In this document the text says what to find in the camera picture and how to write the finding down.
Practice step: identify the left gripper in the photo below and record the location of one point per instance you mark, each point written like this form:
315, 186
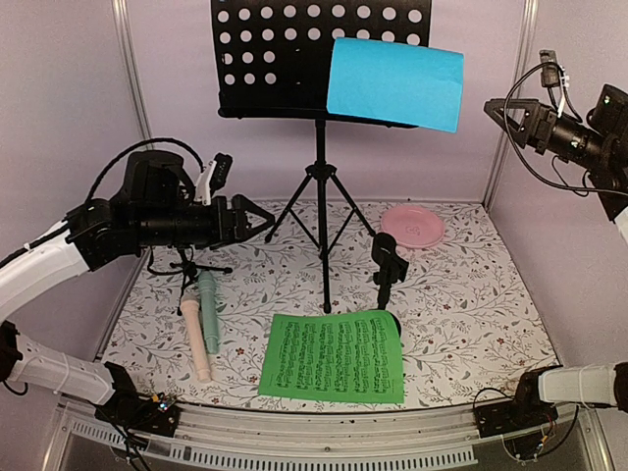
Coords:
238, 231

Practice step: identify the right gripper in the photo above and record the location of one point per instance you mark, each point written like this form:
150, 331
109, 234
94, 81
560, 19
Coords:
538, 125

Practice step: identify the black shock mount tripod stand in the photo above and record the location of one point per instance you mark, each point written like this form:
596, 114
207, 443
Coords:
191, 270

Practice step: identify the mint green toy microphone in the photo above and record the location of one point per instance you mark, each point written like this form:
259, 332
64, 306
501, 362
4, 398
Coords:
206, 286

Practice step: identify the beige toy microphone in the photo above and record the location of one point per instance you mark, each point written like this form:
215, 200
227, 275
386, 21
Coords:
189, 307

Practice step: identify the blue paper sheet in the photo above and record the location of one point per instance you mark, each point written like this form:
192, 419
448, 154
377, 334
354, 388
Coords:
397, 83

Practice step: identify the black round base mic stand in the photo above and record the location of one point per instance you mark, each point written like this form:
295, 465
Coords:
392, 268

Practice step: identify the black music stand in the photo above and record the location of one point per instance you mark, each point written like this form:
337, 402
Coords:
273, 61

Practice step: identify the green paper sheet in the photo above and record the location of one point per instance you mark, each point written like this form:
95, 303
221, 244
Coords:
350, 358

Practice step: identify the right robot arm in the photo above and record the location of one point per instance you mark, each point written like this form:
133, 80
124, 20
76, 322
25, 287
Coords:
561, 208

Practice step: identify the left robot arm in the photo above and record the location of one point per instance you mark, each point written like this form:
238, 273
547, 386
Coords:
158, 204

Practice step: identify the floral table mat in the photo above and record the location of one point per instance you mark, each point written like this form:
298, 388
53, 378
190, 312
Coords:
469, 326

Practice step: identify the pink plate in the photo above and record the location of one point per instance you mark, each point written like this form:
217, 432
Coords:
413, 226

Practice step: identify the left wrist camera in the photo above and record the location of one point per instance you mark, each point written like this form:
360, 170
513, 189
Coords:
212, 178

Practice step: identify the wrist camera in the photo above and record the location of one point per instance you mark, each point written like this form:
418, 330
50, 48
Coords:
212, 178
554, 81

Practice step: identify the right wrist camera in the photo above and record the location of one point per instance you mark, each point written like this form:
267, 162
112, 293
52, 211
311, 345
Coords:
554, 81

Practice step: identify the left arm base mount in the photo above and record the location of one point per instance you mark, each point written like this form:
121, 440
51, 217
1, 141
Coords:
130, 412

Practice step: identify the aluminium front rail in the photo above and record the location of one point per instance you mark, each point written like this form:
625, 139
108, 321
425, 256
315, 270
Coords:
218, 438

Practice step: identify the left aluminium frame post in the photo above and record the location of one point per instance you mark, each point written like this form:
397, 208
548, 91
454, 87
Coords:
122, 25

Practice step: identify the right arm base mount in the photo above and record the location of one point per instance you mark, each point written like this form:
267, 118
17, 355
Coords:
499, 419

